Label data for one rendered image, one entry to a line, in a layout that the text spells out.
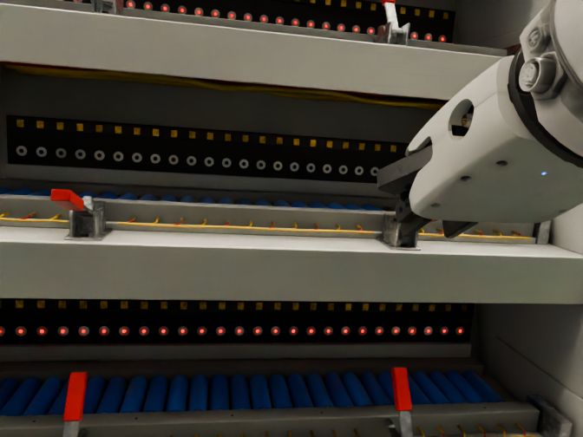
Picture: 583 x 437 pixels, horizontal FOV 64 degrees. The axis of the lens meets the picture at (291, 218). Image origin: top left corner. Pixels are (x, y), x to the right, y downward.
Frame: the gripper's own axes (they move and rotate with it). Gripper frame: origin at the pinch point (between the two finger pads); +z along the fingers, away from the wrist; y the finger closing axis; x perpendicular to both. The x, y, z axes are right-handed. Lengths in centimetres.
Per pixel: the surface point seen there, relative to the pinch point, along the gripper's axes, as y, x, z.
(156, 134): -23.6, 15.0, 18.0
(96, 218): -25.7, 0.2, 5.2
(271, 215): -11.5, 2.5, 9.3
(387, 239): -1.1, 0.0, 7.6
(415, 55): 1.5, 16.8, 2.7
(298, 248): -9.8, -1.7, 5.6
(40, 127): -36.0, 14.9, 18.0
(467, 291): 5.7, -4.8, 7.0
